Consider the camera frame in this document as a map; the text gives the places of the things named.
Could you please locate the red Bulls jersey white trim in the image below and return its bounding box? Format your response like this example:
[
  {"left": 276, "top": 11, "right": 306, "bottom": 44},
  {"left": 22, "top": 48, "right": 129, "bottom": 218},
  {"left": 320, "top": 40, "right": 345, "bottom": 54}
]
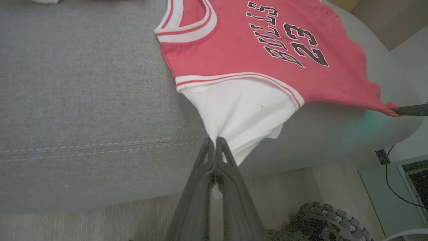
[{"left": 154, "top": 0, "right": 400, "bottom": 167}]

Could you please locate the thin black floor cable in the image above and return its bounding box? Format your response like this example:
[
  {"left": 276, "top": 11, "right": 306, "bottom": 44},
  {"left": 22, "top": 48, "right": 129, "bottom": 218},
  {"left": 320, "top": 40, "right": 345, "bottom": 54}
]
[{"left": 385, "top": 144, "right": 428, "bottom": 210}]

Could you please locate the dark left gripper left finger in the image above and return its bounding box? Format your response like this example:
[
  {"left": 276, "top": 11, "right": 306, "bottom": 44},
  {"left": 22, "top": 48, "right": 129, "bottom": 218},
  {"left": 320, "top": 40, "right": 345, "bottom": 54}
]
[{"left": 166, "top": 137, "right": 216, "bottom": 241}]

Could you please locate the large grey sofa seat cushion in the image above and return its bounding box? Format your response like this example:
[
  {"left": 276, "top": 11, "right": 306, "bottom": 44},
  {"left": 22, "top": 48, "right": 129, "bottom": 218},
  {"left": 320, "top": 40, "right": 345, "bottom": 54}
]
[{"left": 0, "top": 0, "right": 426, "bottom": 215}]

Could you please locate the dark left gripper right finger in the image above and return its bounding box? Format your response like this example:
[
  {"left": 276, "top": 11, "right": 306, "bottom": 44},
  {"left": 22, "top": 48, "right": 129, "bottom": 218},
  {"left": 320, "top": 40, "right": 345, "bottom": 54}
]
[{"left": 216, "top": 137, "right": 269, "bottom": 241}]

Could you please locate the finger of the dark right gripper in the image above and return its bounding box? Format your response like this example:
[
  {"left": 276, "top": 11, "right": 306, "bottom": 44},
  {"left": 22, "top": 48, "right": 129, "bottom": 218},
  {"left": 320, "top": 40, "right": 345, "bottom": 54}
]
[{"left": 391, "top": 103, "right": 428, "bottom": 117}]

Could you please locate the pale green flat board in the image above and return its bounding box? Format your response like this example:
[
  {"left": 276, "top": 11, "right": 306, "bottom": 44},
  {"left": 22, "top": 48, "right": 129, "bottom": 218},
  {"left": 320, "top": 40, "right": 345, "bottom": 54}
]
[{"left": 358, "top": 155, "right": 428, "bottom": 237}]

